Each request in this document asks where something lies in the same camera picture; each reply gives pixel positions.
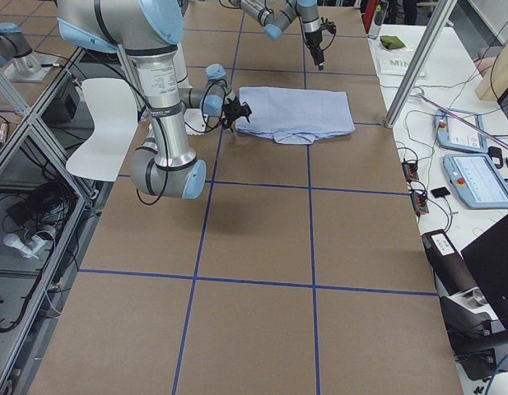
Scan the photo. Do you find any clear bag with green print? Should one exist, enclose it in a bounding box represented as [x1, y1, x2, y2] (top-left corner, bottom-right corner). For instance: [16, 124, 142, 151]
[369, 39, 417, 76]

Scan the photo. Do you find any lower teach pendant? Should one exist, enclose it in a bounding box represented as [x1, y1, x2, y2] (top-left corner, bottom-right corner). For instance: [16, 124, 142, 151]
[443, 154, 508, 209]

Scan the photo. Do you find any aluminium frame post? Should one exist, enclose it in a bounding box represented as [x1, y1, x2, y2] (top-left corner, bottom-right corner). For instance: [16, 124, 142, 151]
[384, 0, 457, 128]

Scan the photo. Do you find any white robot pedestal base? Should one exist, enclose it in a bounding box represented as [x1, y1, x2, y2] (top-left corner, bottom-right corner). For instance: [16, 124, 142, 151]
[138, 58, 209, 135]

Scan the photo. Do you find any upper teach pendant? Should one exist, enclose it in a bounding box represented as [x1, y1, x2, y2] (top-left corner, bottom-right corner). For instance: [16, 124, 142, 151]
[434, 110, 488, 154]

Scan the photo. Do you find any light blue striped shirt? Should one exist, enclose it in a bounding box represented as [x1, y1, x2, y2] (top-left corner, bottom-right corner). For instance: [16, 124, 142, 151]
[235, 86, 356, 145]

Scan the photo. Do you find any teach pendant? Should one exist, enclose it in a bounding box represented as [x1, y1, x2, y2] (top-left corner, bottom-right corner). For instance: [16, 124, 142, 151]
[434, 110, 488, 154]
[443, 154, 508, 209]

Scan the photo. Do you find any green cloth pouch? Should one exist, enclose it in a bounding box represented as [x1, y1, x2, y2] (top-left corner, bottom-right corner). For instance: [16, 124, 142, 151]
[380, 35, 406, 50]

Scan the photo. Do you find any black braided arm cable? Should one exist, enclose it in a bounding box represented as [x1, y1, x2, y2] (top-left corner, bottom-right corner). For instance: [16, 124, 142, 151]
[199, 81, 230, 133]

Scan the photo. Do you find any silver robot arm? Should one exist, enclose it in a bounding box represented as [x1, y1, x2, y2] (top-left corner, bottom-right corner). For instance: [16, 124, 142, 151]
[58, 1, 251, 199]
[219, 1, 336, 71]

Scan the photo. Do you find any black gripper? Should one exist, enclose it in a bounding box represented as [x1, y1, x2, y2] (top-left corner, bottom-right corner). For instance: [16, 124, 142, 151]
[222, 100, 240, 132]
[305, 30, 324, 71]

